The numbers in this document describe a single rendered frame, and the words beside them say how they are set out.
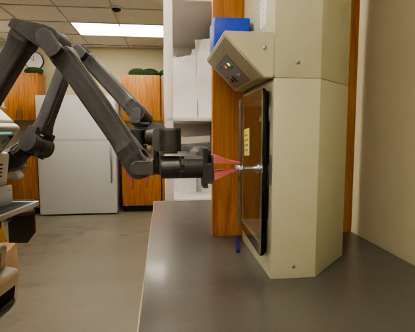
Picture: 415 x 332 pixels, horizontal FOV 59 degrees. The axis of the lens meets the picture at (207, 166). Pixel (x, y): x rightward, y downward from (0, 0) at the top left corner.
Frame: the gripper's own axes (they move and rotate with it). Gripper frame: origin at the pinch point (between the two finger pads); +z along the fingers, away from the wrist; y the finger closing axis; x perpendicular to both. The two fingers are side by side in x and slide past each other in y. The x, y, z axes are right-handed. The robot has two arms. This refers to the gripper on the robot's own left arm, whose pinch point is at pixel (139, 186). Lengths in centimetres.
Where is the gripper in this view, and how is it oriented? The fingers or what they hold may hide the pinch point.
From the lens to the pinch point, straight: 129.9
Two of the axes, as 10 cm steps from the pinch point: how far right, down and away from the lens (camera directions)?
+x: -1.3, -0.9, 9.9
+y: 9.9, -0.1, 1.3
